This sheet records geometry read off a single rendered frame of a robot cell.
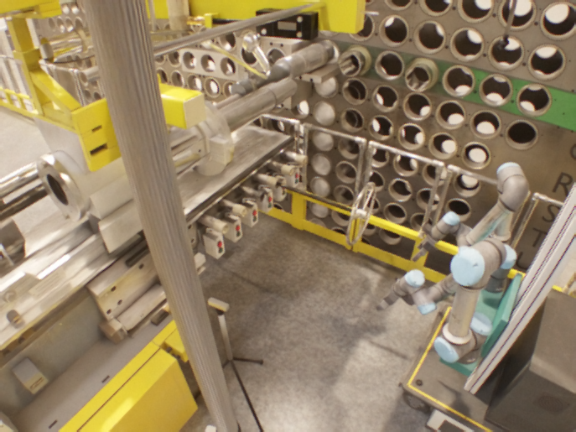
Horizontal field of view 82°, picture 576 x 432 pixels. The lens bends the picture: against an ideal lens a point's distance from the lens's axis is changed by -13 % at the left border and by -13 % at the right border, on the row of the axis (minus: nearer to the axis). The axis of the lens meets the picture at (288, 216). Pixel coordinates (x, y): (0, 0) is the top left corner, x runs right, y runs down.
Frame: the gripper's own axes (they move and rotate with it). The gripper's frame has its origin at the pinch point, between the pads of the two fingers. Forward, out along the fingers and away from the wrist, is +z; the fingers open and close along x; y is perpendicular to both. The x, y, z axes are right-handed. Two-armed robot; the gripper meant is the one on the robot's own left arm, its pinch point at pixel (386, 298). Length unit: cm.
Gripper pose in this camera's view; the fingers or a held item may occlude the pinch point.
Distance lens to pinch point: 191.9
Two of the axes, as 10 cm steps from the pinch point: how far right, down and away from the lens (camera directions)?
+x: -7.0, 5.4, -4.6
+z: -2.0, 4.8, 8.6
